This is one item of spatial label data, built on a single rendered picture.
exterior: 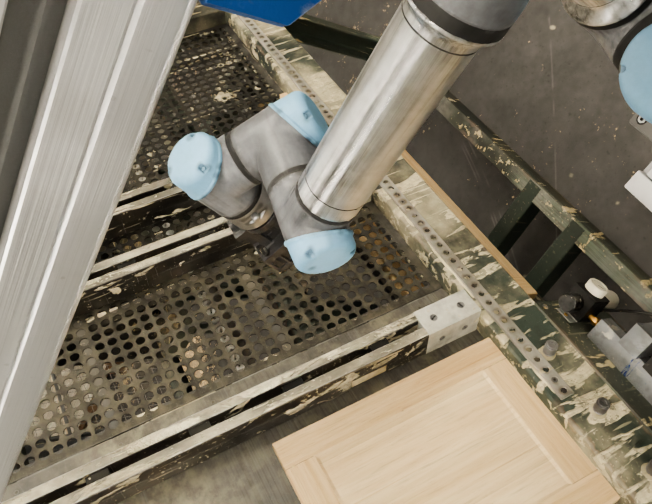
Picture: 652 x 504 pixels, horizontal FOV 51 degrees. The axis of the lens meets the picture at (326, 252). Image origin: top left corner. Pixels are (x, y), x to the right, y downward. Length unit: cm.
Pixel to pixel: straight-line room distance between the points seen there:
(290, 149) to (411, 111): 22
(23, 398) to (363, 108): 49
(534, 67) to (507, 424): 148
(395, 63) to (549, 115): 188
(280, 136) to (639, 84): 41
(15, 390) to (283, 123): 67
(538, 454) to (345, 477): 35
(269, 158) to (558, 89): 174
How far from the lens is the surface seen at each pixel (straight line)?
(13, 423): 18
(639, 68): 88
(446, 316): 138
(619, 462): 133
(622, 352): 146
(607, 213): 230
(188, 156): 85
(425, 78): 59
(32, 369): 17
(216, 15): 231
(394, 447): 129
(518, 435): 134
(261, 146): 82
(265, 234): 99
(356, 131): 64
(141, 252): 152
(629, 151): 229
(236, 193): 86
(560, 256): 217
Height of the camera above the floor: 204
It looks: 40 degrees down
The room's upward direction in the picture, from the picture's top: 89 degrees counter-clockwise
